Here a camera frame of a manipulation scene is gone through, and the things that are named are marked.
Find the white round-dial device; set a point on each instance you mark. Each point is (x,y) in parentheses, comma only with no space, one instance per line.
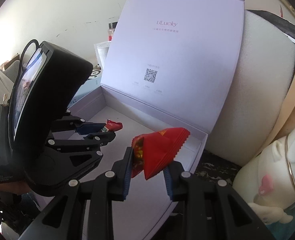
(95,73)

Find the white cartoon dog bottle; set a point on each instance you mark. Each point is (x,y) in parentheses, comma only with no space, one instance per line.
(267,183)

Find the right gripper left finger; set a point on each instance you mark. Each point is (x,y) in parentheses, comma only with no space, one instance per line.
(127,163)

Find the white foam sheet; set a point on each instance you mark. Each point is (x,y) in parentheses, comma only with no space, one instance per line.
(261,82)

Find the red gold candy packet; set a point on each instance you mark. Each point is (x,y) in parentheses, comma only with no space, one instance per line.
(152,152)

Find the person's left hand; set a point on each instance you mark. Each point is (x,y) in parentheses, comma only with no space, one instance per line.
(18,187)

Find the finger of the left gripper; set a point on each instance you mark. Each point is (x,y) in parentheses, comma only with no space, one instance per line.
(101,138)
(90,127)

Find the red ketchup packet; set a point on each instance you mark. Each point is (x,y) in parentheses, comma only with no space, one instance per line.
(112,126)

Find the lavender open gift box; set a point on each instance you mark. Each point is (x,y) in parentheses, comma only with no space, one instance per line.
(170,64)

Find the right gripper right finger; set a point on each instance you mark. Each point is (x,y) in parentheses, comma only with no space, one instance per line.
(169,182)

